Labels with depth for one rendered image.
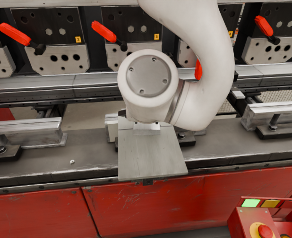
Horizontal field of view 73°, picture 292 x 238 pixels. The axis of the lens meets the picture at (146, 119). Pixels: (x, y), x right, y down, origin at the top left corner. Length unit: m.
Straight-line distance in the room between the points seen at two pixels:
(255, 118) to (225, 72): 0.64
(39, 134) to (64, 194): 0.25
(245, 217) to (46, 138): 0.73
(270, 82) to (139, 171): 0.86
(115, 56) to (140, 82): 0.31
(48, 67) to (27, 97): 0.45
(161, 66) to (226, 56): 0.08
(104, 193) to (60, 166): 0.21
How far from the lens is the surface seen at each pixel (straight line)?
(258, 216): 0.80
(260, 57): 0.70
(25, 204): 0.95
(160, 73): 0.27
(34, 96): 1.03
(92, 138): 0.81
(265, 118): 0.91
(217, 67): 0.24
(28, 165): 0.80
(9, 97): 1.08
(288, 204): 0.83
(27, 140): 0.84
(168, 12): 0.23
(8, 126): 0.84
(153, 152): 0.57
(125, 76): 0.27
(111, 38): 0.51
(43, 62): 0.61
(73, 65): 0.59
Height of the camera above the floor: 1.43
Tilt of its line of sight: 40 degrees down
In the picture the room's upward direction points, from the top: straight up
